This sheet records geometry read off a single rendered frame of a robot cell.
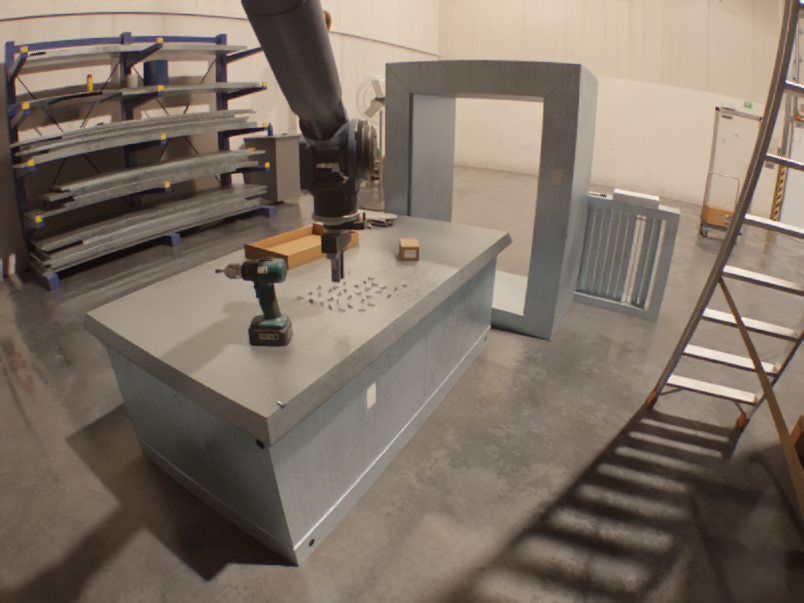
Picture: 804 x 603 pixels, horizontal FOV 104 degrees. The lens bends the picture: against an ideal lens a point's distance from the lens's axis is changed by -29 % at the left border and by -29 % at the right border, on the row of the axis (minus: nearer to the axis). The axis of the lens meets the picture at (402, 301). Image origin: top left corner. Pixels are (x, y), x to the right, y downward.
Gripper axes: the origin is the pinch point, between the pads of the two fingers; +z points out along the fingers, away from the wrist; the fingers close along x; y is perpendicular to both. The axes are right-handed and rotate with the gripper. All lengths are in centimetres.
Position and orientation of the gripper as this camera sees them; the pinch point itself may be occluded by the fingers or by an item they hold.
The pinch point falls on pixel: (338, 273)
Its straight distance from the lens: 132.7
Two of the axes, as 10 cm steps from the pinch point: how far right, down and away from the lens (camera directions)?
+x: -2.1, 4.0, -8.9
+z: -0.1, 9.1, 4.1
